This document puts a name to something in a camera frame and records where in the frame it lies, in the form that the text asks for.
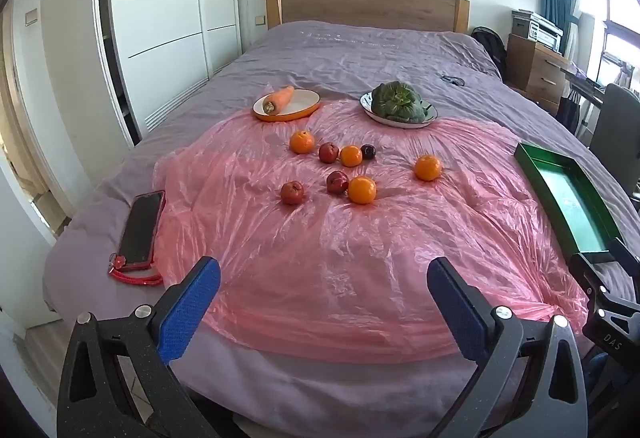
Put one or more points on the red apple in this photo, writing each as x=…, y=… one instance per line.
x=337, y=183
x=292, y=193
x=328, y=153

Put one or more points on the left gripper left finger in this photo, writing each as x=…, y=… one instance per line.
x=116, y=379

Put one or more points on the orange small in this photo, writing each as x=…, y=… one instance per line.
x=351, y=156

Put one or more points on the pink plastic sheet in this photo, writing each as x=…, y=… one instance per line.
x=335, y=281

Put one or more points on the desk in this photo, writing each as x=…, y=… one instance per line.
x=586, y=88

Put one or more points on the white patterned plate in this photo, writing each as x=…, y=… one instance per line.
x=430, y=115

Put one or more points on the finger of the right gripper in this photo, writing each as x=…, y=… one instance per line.
x=587, y=277
x=624, y=257

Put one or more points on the grey desk chair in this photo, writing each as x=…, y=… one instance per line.
x=615, y=140

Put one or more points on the black backpack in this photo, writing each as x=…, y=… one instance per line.
x=493, y=45

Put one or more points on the dark purple plum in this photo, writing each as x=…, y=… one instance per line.
x=368, y=151

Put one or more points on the wooden headboard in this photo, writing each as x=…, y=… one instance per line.
x=419, y=15

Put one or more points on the orange oval dish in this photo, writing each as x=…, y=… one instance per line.
x=303, y=104

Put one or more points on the dark blue tote bag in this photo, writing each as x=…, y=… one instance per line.
x=568, y=113

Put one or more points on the orange carrot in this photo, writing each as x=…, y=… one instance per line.
x=276, y=101

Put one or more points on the smartphone in red case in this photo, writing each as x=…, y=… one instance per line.
x=135, y=251

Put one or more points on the green rectangular tray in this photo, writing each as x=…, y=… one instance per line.
x=580, y=220

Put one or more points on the orange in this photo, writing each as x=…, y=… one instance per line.
x=362, y=190
x=428, y=168
x=302, y=142

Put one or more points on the small dark object on bed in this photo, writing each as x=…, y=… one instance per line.
x=456, y=81

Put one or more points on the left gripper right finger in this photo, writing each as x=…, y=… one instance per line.
x=528, y=379

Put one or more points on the grey printer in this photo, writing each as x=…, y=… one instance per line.
x=532, y=26

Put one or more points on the white wardrobe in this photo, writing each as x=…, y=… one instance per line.
x=160, y=52

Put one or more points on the wooden drawer chest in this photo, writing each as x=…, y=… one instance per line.
x=536, y=72

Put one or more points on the green bok choy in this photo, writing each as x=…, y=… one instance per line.
x=399, y=99

